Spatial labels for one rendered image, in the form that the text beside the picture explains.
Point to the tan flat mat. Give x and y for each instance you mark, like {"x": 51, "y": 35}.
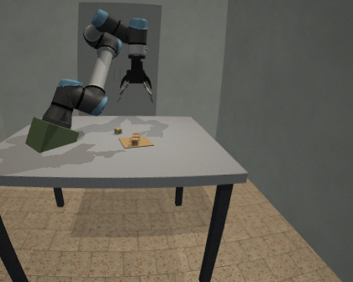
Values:
{"x": 143, "y": 142}

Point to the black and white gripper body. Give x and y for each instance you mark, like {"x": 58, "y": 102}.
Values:
{"x": 136, "y": 76}

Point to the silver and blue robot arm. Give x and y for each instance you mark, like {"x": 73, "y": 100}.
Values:
{"x": 70, "y": 94}

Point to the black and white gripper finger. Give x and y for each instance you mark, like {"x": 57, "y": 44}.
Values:
{"x": 147, "y": 84}
{"x": 122, "y": 87}

